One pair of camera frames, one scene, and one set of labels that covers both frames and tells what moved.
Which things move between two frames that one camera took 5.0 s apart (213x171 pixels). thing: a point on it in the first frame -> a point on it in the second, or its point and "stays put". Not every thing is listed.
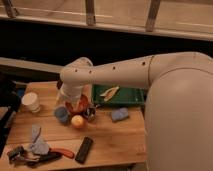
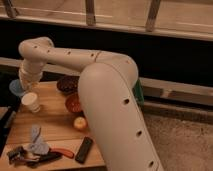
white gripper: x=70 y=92 -> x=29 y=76
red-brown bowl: x=80 y=107 stays put
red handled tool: x=64 y=152 stays put
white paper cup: x=31 y=100 stays put
